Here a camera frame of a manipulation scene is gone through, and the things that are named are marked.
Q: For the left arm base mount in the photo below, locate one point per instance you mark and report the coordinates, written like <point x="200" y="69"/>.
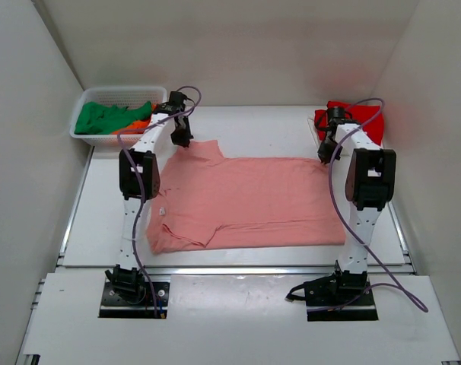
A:
<point x="116" y="305"/>

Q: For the orange t-shirt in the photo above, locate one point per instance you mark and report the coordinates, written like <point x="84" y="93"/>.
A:
<point x="141" y="119"/>

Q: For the white plastic basket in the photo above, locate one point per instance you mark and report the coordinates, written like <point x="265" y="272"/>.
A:
<point x="131" y="97"/>

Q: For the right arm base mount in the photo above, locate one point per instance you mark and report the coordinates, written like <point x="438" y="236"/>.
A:
<point x="338" y="297"/>

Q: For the green t-shirt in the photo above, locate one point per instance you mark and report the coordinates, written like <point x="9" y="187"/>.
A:
<point x="96" y="119"/>

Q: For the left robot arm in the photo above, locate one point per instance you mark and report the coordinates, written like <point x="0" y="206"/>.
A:
<point x="139" y="183"/>

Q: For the pink t-shirt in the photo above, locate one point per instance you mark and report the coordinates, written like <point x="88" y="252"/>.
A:
<point x="208" y="201"/>

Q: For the folded red t-shirt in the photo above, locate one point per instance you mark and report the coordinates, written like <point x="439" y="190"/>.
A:
<point x="362" y="113"/>

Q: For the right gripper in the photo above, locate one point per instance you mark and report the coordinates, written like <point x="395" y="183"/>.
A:
<point x="326" y="157"/>

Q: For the folded white t-shirt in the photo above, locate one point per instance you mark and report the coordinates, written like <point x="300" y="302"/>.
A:
<point x="313" y="131"/>

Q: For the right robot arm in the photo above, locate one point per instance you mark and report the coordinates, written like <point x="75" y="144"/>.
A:
<point x="369" y="186"/>

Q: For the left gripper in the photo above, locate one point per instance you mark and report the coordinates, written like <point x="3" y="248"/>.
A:
<point x="184" y="140"/>

